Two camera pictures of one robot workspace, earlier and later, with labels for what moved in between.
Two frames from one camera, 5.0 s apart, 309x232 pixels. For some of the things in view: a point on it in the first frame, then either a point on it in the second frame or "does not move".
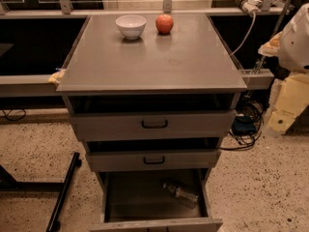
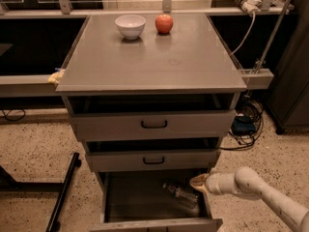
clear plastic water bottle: (183, 197) does not move
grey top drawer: (114, 118) does not move
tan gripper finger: (271, 47) -> (199, 180)
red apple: (164, 23) does not move
